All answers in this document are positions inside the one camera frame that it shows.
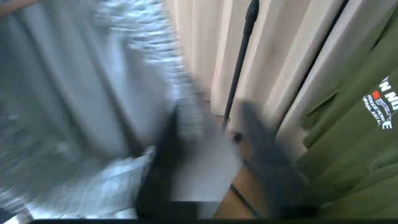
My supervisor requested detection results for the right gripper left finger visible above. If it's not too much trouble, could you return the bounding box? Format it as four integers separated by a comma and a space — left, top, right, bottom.
136, 105, 200, 219

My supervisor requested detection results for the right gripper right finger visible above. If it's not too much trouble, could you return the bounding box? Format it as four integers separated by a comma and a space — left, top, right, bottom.
241, 101, 318, 219

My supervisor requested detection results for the green printed shirt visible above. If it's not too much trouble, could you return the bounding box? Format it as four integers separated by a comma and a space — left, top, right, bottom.
294, 2, 398, 219

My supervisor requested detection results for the pale grey garment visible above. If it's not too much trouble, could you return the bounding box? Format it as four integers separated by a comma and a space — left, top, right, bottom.
0, 0, 244, 219

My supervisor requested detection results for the black clothes rack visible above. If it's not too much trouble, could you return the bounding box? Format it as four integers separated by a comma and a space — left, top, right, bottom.
221, 0, 262, 219

